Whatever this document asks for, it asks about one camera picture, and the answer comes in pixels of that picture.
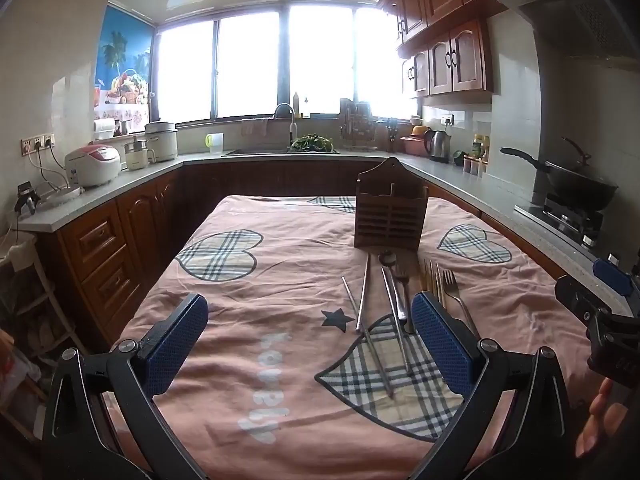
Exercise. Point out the black clamp stand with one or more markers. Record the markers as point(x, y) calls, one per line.
point(26, 199)

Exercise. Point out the paper towel roll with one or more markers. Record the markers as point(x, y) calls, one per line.
point(105, 129)

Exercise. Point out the wooden utensil holder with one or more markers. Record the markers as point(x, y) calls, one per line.
point(390, 210)

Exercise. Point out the wooden cabinets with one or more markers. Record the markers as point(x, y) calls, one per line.
point(105, 255)
point(450, 35)

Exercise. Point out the knife block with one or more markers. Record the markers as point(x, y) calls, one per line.
point(392, 135)

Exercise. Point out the hanging dish towel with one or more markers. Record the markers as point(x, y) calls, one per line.
point(254, 127)

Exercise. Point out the gas stove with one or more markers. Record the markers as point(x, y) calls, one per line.
point(570, 220)

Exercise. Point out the black wok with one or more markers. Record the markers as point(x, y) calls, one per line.
point(580, 185)

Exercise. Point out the gold fork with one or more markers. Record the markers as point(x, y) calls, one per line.
point(428, 275)

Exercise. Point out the wall socket strip with plugs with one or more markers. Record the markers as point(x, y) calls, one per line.
point(39, 143)

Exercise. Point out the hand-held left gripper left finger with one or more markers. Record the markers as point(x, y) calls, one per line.
point(175, 345)

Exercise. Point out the kitchen faucet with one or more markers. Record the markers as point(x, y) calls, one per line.
point(290, 120)

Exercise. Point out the large white rice cooker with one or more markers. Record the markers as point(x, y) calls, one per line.
point(162, 142)

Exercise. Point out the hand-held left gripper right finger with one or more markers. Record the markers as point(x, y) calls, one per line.
point(442, 345)

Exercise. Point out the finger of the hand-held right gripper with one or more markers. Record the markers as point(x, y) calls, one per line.
point(612, 275)
point(577, 300)

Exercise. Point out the person's right hand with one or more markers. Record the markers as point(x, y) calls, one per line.
point(602, 420)

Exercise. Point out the red plastic basin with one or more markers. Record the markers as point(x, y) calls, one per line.
point(412, 144)

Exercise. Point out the tropical fruit poster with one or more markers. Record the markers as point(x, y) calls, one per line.
point(125, 60)

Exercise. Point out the pink and white rice cooker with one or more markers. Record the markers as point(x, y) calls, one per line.
point(95, 165)

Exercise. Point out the pink plaid-heart blanket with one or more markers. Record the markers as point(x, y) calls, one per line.
point(280, 320)

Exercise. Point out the wooden lower cabinets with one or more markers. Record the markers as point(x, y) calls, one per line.
point(105, 255)

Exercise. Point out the wooden upper cabinets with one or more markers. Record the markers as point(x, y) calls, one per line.
point(450, 35)

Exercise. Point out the grey kitchen countertop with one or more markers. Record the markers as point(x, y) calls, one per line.
point(150, 172)

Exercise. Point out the silver fork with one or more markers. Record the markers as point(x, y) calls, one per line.
point(452, 287)

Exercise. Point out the green bowl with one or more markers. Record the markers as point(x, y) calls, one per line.
point(459, 158)

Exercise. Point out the white wall socket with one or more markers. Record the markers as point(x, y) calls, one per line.
point(447, 119)

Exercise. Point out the range hood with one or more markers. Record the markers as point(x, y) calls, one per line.
point(575, 5)

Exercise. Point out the long steel spoon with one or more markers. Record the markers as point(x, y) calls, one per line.
point(388, 259)

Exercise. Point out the green vegetables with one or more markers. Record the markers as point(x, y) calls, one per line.
point(312, 143)

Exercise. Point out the kitchen window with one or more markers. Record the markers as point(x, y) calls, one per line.
point(280, 65)

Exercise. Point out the spice jars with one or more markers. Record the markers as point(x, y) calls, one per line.
point(473, 166)

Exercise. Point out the small white electric pot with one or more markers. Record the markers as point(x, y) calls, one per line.
point(138, 156)

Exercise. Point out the condiment bottles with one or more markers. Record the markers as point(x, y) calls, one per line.
point(481, 146)

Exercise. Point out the steel electric kettle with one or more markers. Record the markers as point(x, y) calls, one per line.
point(438, 146)

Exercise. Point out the dish drying rack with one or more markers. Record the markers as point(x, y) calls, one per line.
point(356, 125)

